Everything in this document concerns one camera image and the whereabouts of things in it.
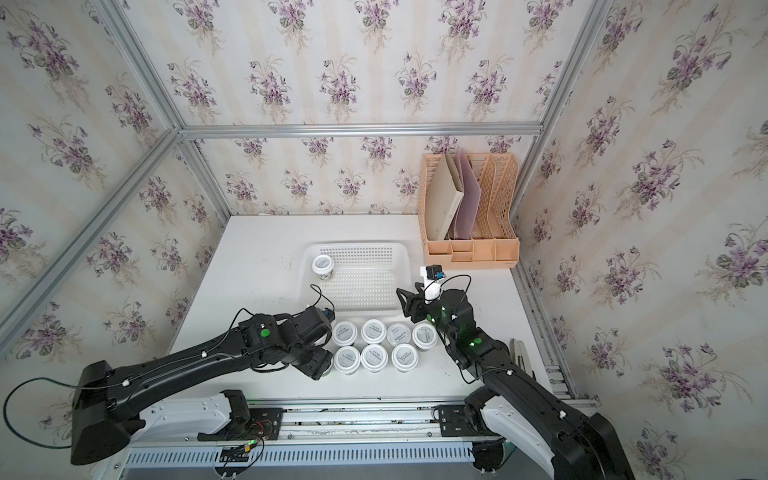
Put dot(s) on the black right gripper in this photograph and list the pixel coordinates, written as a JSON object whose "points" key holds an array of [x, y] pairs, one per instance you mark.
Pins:
{"points": [[413, 304]]}

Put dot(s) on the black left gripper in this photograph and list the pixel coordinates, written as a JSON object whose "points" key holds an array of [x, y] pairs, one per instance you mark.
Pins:
{"points": [[320, 365]]}

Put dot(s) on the yogurt cup row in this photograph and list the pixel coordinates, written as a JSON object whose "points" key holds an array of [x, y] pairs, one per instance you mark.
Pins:
{"points": [[323, 266], [373, 331], [398, 334], [424, 336], [374, 358], [347, 360], [405, 357], [344, 333]]}

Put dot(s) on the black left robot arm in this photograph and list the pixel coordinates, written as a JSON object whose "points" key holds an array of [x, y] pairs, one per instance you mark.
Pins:
{"points": [[108, 401]]}

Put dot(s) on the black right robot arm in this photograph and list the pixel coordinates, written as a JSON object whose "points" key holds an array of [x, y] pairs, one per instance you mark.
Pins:
{"points": [[564, 442]]}

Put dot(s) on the white perforated plastic basket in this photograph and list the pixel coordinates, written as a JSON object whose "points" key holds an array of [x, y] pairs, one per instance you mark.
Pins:
{"points": [[365, 277]]}

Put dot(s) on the peach plastic file organizer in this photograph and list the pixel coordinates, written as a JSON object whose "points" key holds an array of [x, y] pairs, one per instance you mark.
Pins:
{"points": [[493, 242]]}

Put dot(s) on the purple folder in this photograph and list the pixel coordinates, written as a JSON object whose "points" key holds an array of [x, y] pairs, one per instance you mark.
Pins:
{"points": [[468, 209]]}

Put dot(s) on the beige folder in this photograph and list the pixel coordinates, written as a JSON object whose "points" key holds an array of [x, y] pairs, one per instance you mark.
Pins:
{"points": [[443, 198]]}

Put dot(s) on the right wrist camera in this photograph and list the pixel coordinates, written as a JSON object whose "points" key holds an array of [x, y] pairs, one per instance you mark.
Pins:
{"points": [[433, 277]]}

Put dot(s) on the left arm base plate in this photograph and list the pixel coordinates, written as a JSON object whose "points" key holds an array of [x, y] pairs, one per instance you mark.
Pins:
{"points": [[262, 423]]}

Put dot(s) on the aluminium mounting rail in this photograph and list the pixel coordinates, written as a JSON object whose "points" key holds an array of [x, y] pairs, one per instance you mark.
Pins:
{"points": [[182, 419]]}

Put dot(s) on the small circuit board with wires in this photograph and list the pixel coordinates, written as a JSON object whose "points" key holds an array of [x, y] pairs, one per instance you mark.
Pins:
{"points": [[235, 454]]}

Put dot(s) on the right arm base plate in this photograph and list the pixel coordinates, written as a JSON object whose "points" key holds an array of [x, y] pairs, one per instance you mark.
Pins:
{"points": [[460, 420]]}

